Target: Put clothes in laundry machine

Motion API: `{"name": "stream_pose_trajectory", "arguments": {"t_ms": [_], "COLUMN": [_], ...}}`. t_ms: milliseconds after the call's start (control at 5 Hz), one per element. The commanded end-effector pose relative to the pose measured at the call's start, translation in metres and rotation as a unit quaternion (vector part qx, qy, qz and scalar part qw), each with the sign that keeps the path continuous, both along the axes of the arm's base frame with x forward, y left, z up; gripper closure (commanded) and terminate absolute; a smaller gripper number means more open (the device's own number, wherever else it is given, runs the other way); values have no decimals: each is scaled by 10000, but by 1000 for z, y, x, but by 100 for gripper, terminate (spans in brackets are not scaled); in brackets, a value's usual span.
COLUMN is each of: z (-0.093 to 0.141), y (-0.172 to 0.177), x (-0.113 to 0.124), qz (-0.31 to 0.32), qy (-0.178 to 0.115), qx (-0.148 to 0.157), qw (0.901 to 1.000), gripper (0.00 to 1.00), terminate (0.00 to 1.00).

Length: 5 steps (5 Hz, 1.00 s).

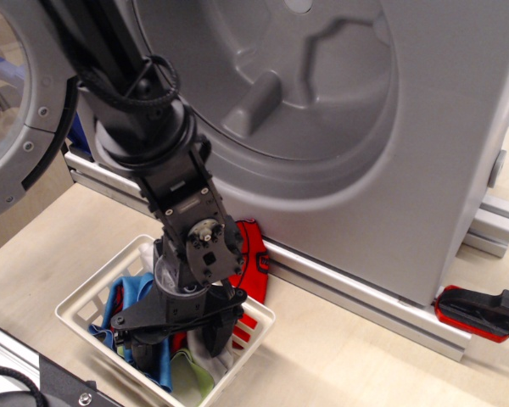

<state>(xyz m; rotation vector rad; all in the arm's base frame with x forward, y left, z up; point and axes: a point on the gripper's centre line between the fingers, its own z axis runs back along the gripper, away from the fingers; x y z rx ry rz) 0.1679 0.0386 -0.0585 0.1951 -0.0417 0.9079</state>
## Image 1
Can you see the white plastic laundry basket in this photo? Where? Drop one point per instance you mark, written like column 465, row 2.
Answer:
column 85, row 306

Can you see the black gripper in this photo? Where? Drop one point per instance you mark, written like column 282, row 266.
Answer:
column 167, row 310

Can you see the red miniature shirt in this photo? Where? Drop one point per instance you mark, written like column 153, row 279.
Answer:
column 256, row 262

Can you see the black metal bracket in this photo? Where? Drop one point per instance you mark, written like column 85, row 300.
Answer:
column 62, row 388

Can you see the grey white cloth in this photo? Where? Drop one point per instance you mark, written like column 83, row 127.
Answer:
column 215, row 367

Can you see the short aluminium extrusion block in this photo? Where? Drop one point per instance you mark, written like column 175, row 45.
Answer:
column 489, row 231

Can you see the grey toy washing machine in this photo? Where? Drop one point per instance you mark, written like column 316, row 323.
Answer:
column 361, row 134

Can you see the aluminium extrusion rail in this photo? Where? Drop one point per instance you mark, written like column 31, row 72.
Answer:
column 415, row 322

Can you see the aluminium frame rail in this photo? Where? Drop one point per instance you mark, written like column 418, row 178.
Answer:
column 19, row 357

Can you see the blue miniature garment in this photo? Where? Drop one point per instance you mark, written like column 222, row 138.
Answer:
column 125, row 292

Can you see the round washing machine door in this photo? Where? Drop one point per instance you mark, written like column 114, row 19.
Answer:
column 37, row 98

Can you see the light green miniature garment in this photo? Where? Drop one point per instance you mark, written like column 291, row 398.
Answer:
column 174, row 377

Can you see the red black clamp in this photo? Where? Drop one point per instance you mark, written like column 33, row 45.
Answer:
column 477, row 313

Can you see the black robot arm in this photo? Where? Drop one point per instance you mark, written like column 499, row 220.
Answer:
column 146, row 132

